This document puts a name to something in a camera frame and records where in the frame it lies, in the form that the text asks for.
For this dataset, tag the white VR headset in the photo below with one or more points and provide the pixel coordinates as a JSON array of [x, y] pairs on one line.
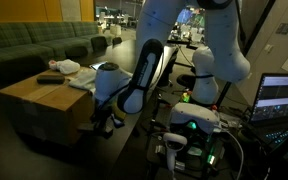
[[206, 119]]

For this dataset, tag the white plastic bag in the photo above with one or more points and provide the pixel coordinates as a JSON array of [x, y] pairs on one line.
[[65, 66]]

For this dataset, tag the cardboard box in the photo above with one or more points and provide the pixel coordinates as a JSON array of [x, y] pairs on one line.
[[49, 112]]

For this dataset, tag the green plaid sofa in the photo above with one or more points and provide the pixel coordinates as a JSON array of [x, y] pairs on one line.
[[49, 40]]

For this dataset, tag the open laptop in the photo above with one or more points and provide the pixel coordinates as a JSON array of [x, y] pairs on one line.
[[269, 115]]

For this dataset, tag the white VR controller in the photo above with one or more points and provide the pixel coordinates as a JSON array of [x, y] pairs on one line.
[[174, 143]]

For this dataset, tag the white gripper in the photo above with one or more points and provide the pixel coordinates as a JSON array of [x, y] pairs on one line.
[[103, 121]]

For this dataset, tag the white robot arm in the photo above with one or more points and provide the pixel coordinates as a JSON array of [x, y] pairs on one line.
[[219, 57]]

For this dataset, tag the black block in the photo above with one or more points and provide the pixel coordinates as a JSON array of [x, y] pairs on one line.
[[50, 79], [87, 127]]

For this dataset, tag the white towel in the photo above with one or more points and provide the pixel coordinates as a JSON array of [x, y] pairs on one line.
[[84, 80]]

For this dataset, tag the black block front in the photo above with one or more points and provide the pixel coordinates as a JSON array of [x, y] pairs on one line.
[[87, 127]]

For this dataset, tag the white tablet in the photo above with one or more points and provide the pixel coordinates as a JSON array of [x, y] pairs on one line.
[[97, 65]]

